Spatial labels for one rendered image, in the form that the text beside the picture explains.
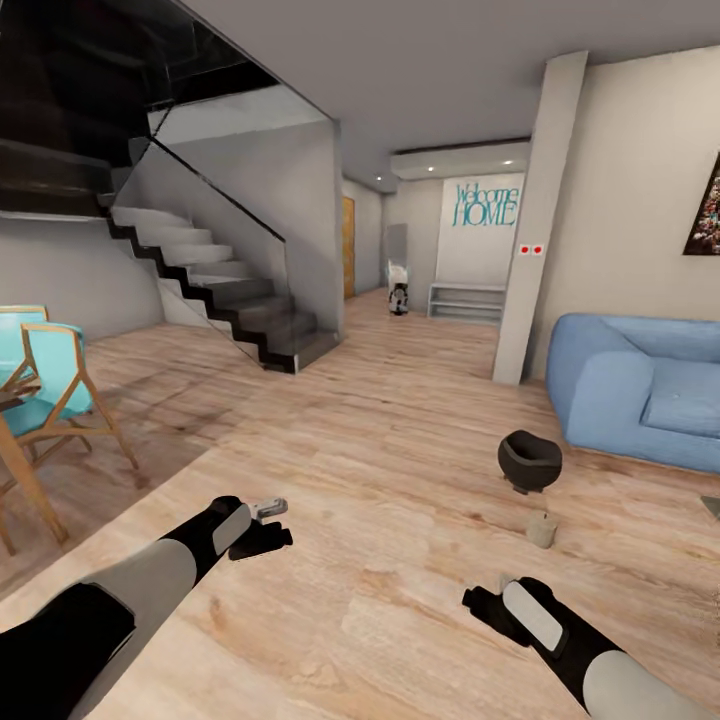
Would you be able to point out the sofa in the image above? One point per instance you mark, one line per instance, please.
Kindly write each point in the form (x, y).
(644, 389)

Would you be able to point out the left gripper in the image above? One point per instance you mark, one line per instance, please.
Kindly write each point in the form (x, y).
(270, 536)

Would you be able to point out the cauldron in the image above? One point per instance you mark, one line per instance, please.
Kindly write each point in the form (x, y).
(529, 462)

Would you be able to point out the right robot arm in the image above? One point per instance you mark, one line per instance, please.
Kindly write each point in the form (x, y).
(608, 682)

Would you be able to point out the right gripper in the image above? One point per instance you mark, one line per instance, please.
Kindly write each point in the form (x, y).
(484, 605)

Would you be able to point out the pillar candle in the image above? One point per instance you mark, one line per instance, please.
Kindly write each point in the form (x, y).
(541, 529)

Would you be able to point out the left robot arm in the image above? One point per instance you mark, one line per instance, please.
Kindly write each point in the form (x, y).
(72, 649)

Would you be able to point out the breakfast table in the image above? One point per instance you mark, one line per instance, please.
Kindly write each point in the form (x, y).
(15, 459)

